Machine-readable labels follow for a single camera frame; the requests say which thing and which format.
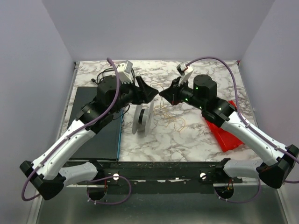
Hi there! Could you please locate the thin yellow wire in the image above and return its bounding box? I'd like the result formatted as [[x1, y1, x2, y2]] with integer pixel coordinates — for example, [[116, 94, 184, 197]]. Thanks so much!
[[149, 81, 187, 133]]

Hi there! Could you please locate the black coiled cable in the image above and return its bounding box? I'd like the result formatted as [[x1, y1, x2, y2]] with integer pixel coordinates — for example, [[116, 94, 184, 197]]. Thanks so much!
[[91, 67, 117, 87]]

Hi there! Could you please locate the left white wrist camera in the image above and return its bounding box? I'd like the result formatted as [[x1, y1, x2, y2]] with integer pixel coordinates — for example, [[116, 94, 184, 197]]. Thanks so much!
[[117, 61, 135, 84]]

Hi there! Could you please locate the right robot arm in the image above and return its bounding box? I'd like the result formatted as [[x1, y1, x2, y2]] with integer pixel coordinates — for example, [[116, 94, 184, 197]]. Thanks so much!
[[159, 75, 299, 189]]

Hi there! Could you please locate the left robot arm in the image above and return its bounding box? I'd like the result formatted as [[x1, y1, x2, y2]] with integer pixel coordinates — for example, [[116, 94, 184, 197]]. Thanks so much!
[[20, 76, 158, 200]]

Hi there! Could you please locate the red plastic bin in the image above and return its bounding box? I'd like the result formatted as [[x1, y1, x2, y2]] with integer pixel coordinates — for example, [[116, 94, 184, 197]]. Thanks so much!
[[202, 98, 243, 152]]

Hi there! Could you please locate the dark notebook blue spine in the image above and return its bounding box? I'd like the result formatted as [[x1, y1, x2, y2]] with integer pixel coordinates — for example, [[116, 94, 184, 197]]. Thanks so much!
[[68, 86, 123, 161]]

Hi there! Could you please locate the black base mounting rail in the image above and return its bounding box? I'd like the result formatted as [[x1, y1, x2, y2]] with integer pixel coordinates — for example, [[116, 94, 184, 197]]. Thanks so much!
[[77, 161, 243, 196]]

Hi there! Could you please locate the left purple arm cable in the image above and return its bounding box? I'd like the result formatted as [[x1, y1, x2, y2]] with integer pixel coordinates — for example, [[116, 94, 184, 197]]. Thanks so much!
[[21, 57, 122, 202]]

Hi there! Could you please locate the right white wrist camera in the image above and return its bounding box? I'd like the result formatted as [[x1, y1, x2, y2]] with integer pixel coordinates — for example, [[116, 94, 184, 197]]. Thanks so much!
[[177, 62, 194, 86]]

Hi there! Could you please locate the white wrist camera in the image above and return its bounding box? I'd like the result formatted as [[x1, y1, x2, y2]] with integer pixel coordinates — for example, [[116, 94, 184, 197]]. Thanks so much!
[[117, 61, 135, 84], [177, 62, 194, 86]]

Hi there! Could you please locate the grey plastic cable spool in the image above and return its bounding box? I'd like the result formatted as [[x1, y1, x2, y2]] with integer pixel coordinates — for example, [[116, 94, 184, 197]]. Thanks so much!
[[132, 100, 154, 136]]

